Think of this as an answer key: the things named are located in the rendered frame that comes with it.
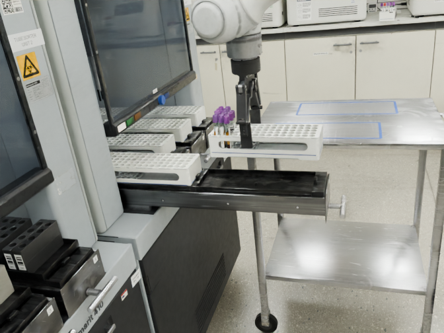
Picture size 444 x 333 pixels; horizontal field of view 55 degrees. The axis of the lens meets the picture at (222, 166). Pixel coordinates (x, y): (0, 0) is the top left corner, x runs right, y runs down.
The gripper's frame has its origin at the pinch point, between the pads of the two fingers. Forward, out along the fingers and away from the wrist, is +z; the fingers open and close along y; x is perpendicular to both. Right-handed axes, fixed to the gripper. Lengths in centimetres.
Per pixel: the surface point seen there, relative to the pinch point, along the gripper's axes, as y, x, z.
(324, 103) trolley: 56, -14, 9
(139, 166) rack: -12.4, 29.3, 5.4
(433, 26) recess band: 226, -70, 8
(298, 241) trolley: 41, -4, 63
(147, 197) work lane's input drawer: -16.1, 26.5, 12.9
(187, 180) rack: -14.1, 14.4, 8.3
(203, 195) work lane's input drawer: -15.8, 9.7, 11.5
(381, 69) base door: 221, -38, 36
